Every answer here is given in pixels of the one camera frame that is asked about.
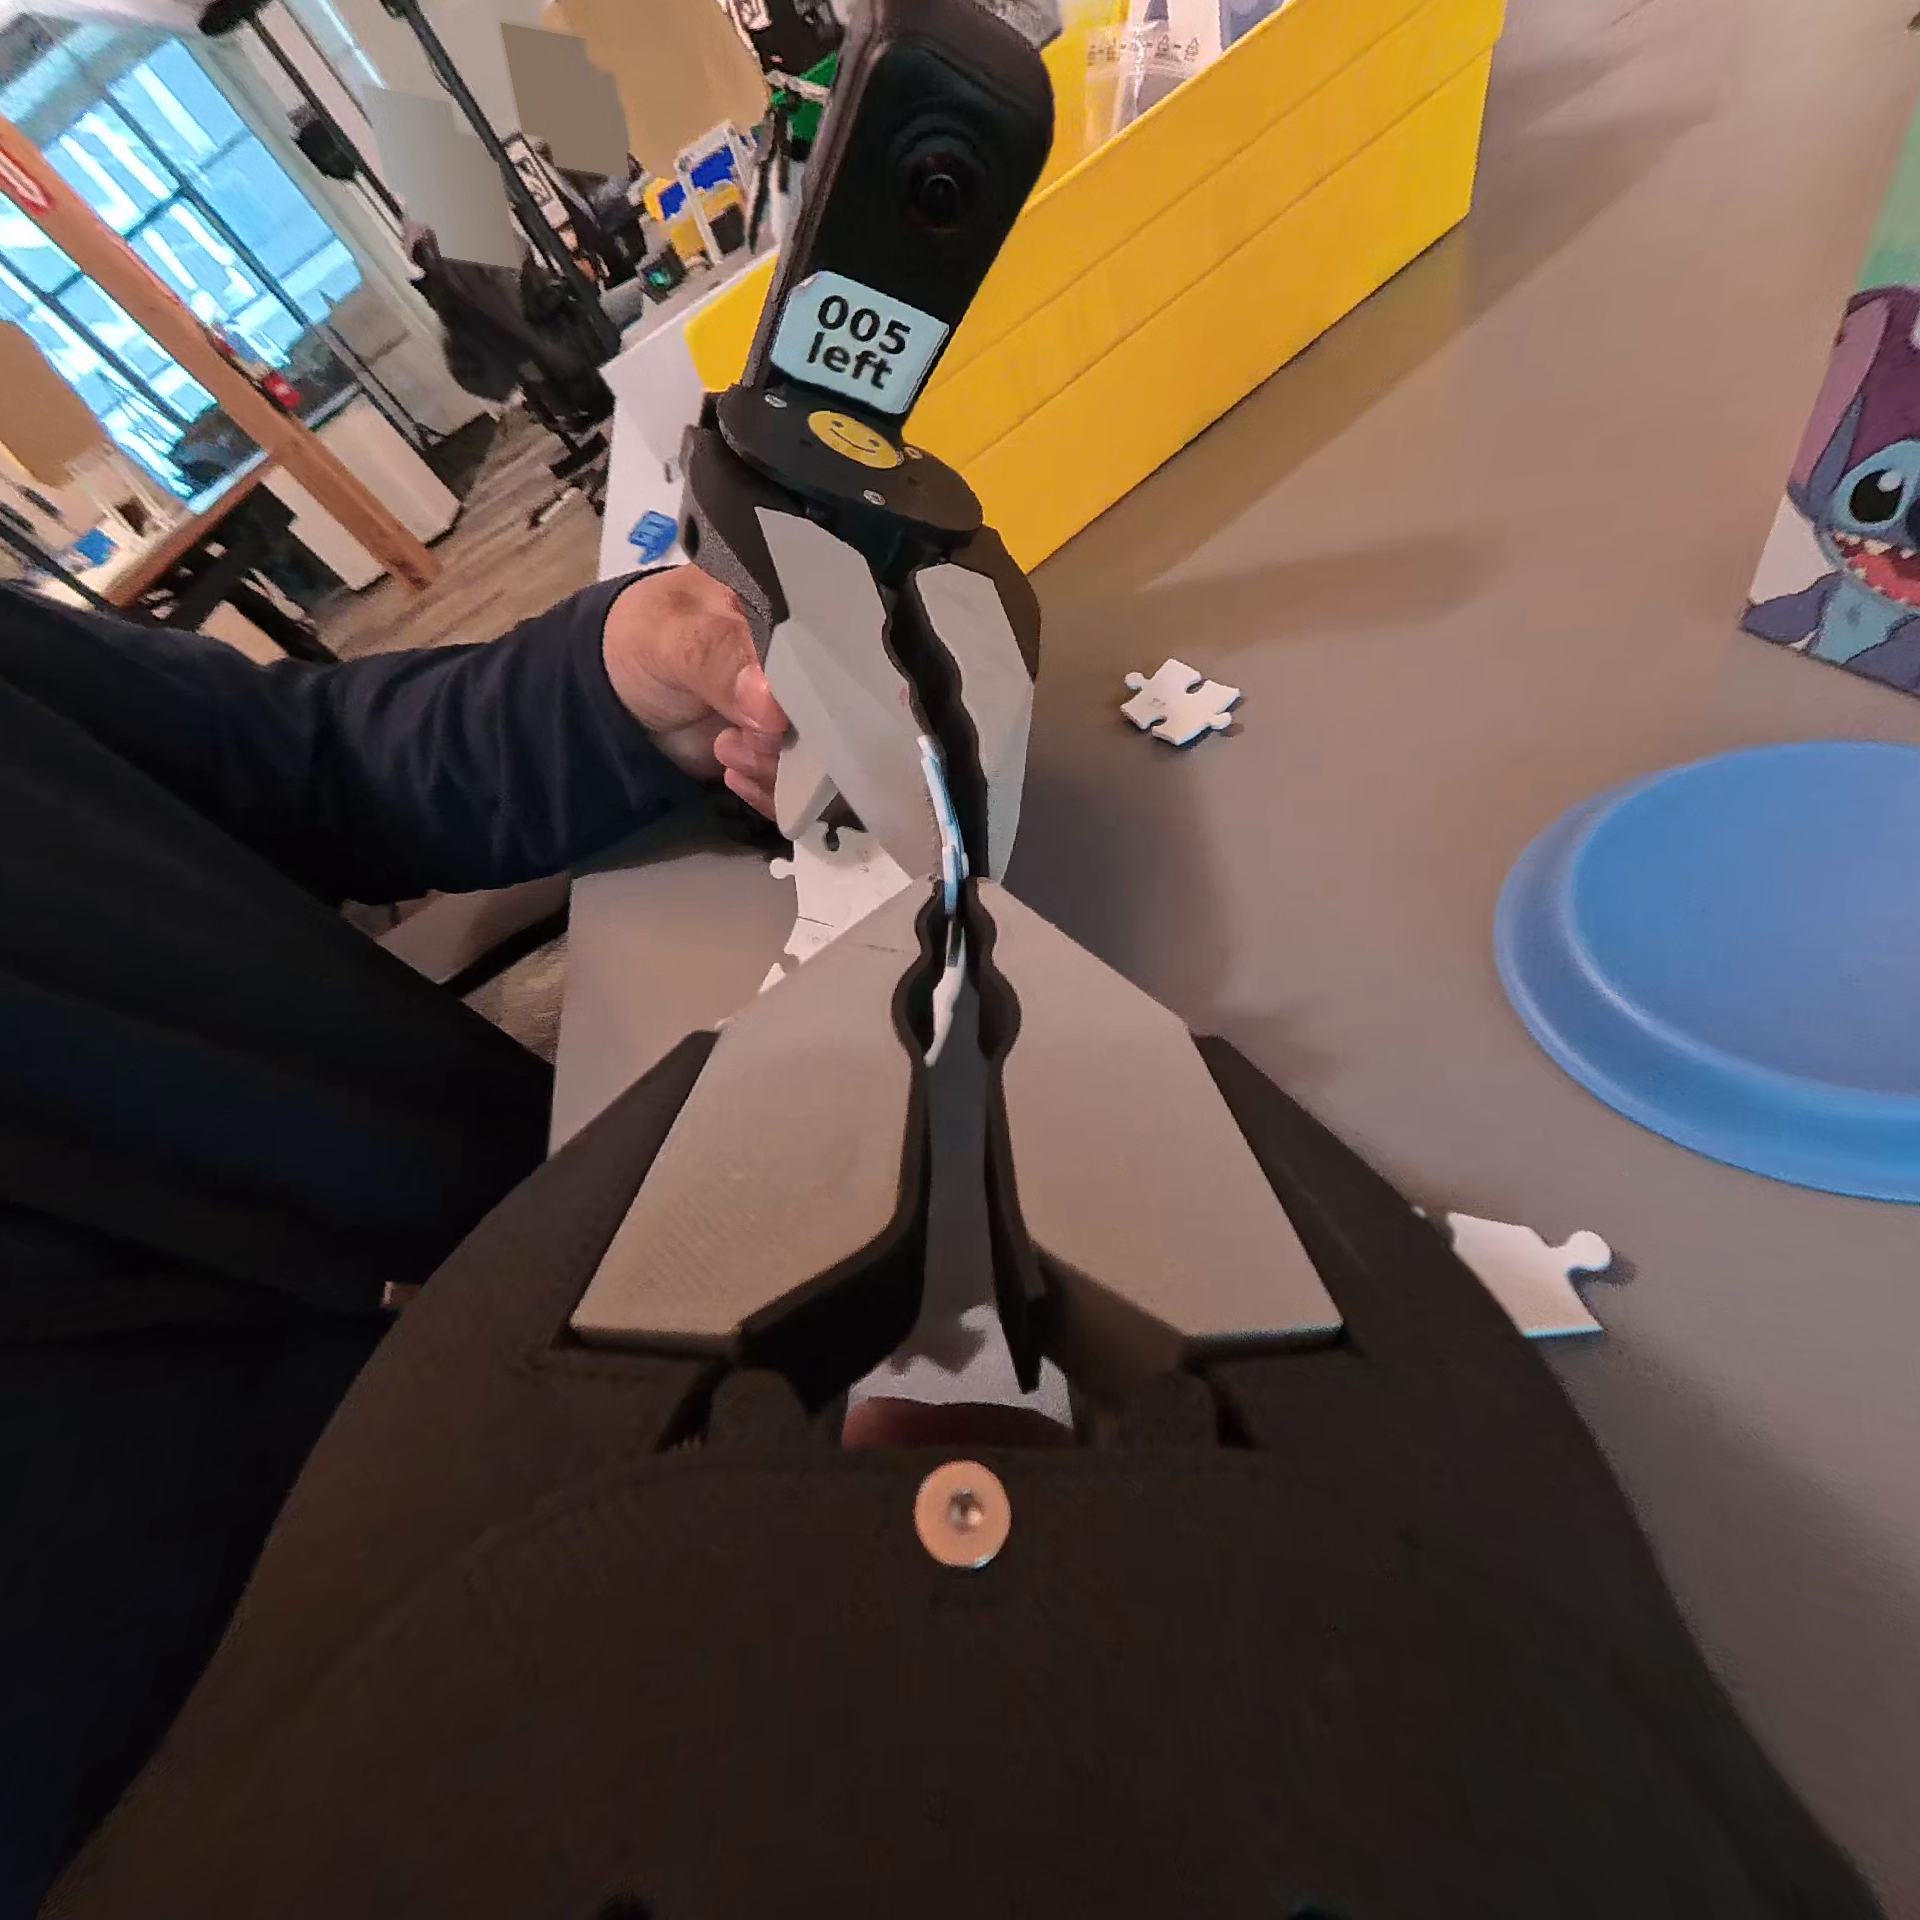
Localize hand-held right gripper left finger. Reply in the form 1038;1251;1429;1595
566;879;962;1415

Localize white cabinet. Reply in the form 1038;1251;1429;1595
262;404;464;590

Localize blue round ball stand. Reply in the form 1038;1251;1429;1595
1494;739;1920;1203

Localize joined white puzzle pieces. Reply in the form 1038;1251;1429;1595
1417;1206;1614;1339

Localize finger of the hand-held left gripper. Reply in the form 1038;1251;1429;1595
754;508;950;887
913;570;1040;885

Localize person's left forearm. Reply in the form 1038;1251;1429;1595
0;575;677;909

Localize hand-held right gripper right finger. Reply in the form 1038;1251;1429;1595
968;879;1347;1444

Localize person's left hand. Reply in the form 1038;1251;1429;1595
603;567;797;825

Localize black tripod stand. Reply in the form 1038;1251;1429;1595
382;0;624;362

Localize wooden post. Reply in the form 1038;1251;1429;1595
0;111;441;590

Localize single white puzzle piece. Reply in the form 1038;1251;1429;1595
1120;655;1243;750

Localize assembled curved puzzle section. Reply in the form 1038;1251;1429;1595
757;737;973;1070

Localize cartoon printed puzzle box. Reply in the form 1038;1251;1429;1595
1739;223;1920;694

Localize yellow plastic bin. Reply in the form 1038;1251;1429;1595
690;0;1508;575

